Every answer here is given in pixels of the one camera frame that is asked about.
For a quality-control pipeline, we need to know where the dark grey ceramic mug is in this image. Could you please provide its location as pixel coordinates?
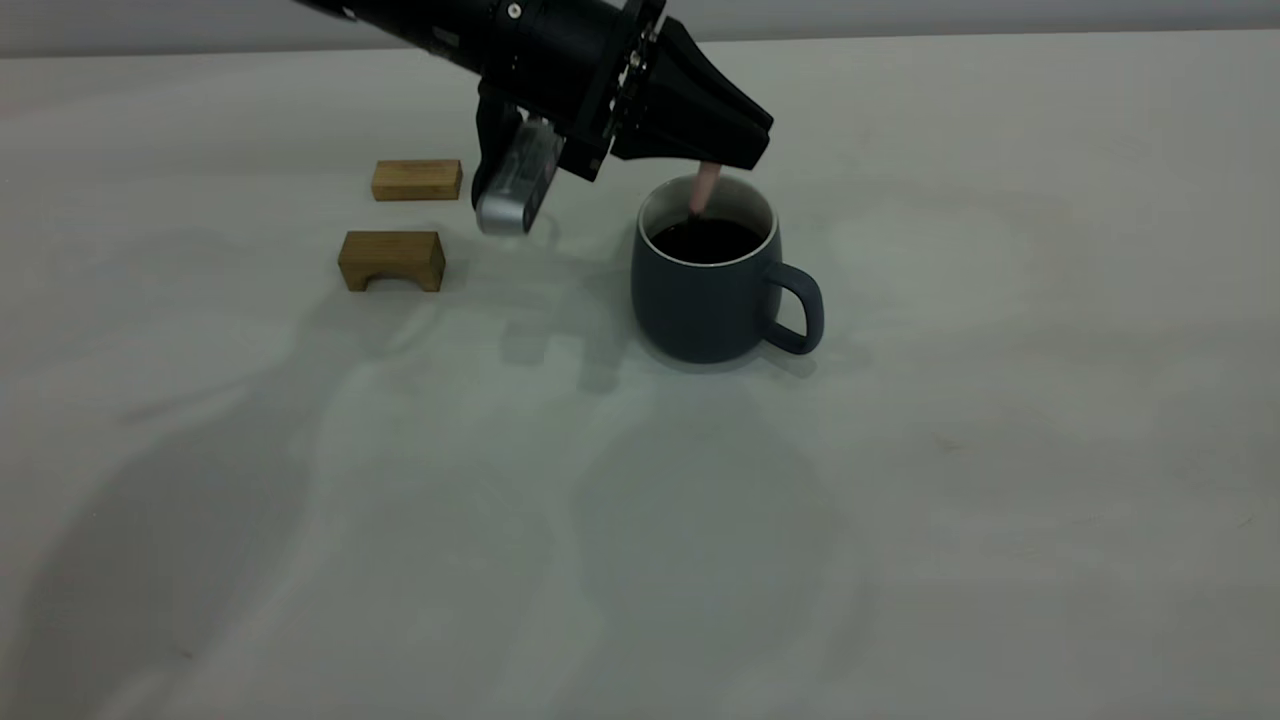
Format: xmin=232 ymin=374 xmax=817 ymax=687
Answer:
xmin=630 ymin=172 xmax=827 ymax=365

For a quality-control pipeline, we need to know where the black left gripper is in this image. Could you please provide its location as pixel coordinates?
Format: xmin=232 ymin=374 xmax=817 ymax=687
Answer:
xmin=478 ymin=0 xmax=776 ymax=184

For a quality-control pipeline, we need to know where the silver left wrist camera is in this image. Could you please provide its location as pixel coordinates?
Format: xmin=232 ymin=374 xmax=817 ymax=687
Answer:
xmin=471 ymin=80 xmax=568 ymax=238

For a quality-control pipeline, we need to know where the arched wooden block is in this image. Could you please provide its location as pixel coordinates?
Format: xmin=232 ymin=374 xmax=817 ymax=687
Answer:
xmin=337 ymin=230 xmax=447 ymax=295

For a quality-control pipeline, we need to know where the pink handled metal spoon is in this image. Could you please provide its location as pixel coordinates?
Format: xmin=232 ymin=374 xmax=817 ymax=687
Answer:
xmin=687 ymin=161 xmax=723 ymax=217

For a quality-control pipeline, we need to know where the flat wooden block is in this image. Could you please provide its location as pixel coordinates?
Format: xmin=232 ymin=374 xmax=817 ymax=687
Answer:
xmin=371 ymin=159 xmax=464 ymax=203

